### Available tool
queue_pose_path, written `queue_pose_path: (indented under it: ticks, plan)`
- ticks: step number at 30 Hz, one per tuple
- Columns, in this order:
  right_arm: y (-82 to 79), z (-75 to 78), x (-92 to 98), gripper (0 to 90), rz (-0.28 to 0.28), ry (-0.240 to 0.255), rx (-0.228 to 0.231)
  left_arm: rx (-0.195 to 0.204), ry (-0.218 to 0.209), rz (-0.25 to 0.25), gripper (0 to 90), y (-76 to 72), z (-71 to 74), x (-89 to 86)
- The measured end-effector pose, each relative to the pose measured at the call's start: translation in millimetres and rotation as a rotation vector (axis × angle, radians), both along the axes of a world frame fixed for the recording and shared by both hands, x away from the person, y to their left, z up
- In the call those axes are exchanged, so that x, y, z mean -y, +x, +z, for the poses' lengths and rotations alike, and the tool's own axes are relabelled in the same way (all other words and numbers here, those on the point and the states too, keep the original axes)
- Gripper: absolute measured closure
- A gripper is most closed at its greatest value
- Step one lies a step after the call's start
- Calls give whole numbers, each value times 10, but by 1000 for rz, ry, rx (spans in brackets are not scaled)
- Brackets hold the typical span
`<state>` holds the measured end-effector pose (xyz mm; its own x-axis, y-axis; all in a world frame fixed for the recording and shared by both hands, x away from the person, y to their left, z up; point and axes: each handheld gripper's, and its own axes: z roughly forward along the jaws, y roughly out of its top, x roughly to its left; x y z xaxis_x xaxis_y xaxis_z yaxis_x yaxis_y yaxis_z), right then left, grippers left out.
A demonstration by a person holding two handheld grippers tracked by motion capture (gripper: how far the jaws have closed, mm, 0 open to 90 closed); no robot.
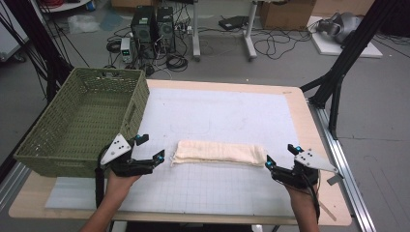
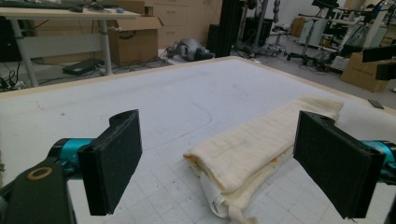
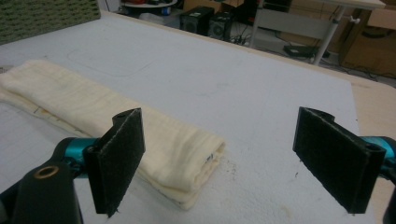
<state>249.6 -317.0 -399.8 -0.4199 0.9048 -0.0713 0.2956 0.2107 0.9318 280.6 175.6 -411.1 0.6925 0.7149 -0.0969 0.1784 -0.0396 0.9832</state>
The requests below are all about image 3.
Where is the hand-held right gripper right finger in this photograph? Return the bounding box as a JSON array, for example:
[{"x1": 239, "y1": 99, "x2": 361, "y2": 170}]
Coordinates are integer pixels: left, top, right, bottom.
[{"x1": 292, "y1": 106, "x2": 387, "y2": 215}]

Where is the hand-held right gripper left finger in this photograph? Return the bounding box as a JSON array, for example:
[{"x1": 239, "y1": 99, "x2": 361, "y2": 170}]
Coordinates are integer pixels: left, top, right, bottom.
[{"x1": 82, "y1": 107, "x2": 147, "y2": 218}]

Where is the cream towel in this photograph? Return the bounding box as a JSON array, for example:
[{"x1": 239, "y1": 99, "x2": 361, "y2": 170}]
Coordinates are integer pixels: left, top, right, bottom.
[{"x1": 0, "y1": 59, "x2": 226, "y2": 211}]

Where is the black power strip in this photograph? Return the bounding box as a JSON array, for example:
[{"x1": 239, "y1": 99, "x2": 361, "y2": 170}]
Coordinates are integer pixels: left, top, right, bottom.
[{"x1": 283, "y1": 44, "x2": 331, "y2": 59}]

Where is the white foam mat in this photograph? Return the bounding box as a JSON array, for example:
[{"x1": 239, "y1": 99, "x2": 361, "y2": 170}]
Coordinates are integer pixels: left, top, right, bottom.
[{"x1": 0, "y1": 11, "x2": 379, "y2": 224}]

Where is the white folding table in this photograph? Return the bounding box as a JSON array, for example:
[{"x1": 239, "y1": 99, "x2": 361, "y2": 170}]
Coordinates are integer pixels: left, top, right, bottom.
[{"x1": 248, "y1": 0, "x2": 387, "y2": 66}]

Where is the green woven mat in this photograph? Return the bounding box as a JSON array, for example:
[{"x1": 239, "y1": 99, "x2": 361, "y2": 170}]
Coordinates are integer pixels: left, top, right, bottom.
[{"x1": 0, "y1": 0, "x2": 102, "y2": 46}]

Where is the black computer tower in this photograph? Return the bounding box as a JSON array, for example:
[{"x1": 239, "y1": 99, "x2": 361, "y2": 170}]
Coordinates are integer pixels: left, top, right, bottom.
[
  {"x1": 207, "y1": 11, "x2": 233, "y2": 42},
  {"x1": 179, "y1": 6, "x2": 216, "y2": 36}
]

